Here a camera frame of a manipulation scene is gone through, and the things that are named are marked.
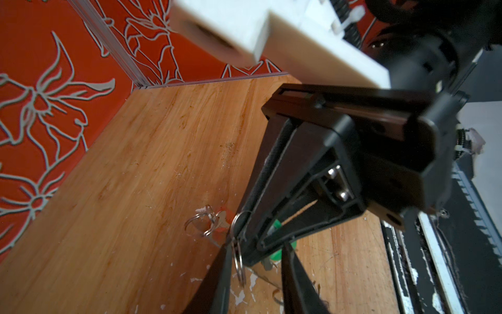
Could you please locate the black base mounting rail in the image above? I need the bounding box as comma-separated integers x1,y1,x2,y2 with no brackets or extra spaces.
381,154,501,313

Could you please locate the silver key ring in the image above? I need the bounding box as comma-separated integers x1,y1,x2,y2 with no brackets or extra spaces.
184,205,230,238
229,211,252,289

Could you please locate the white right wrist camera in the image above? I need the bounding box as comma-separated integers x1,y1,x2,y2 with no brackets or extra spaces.
170,1,391,89

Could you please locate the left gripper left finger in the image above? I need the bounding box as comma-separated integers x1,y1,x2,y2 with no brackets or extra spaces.
182,245,233,314

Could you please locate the green key tag with key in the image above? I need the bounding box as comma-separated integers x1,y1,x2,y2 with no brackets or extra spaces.
263,219,297,270

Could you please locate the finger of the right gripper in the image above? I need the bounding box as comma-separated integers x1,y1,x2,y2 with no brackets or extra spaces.
233,115,298,236

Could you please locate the red key tag with key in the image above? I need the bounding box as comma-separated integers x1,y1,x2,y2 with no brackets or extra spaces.
215,207,235,232

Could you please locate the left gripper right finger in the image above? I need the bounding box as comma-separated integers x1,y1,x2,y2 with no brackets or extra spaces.
281,243,329,314

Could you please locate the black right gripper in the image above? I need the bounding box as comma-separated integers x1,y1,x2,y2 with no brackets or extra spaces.
239,84,467,267

